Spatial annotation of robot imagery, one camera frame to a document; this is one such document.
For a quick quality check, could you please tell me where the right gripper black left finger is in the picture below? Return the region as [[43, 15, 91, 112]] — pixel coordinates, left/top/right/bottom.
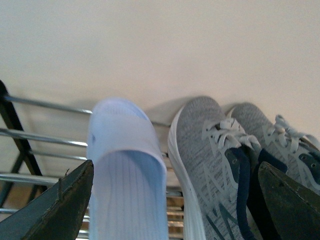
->
[[0, 160, 94, 240]]

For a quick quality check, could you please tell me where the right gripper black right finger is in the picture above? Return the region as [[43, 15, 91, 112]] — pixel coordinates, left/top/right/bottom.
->
[[258, 161, 320, 240]]

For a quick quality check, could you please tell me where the grey sneaker one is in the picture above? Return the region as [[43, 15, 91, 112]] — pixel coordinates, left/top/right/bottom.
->
[[227, 102, 320, 195], [167, 96, 282, 240]]

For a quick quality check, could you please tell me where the light blue slipper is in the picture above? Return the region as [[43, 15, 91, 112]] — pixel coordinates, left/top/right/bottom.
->
[[86, 98, 169, 240]]

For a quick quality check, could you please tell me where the black metal shoe rack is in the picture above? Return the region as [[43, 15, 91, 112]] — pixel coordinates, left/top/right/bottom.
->
[[0, 82, 184, 240]]

